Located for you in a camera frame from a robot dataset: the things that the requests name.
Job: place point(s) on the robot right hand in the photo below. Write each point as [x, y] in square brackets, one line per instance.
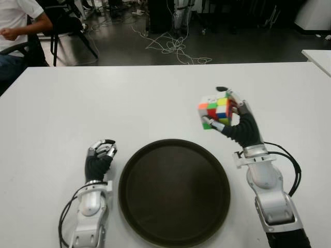
[248, 129]

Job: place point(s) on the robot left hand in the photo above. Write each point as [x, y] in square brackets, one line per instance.
[97, 165]

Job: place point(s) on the multicoloured Rubik's cube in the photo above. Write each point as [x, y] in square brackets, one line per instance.
[219, 111]

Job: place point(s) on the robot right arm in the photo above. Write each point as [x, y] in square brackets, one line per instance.
[266, 175]

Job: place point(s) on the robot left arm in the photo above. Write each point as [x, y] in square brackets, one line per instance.
[90, 204]

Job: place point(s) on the dark round plate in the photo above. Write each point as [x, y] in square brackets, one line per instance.
[168, 206]

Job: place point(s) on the white side table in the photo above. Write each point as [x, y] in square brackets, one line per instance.
[320, 58]

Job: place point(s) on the black office chair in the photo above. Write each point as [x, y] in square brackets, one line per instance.
[64, 23]
[36, 51]

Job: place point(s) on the white cabinet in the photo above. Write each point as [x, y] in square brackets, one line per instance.
[315, 15]

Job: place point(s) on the black cabinet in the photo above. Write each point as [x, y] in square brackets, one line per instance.
[160, 15]

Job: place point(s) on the white power strip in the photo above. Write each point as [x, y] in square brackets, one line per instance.
[138, 12]

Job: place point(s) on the person in white shirt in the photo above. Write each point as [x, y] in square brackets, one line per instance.
[15, 15]

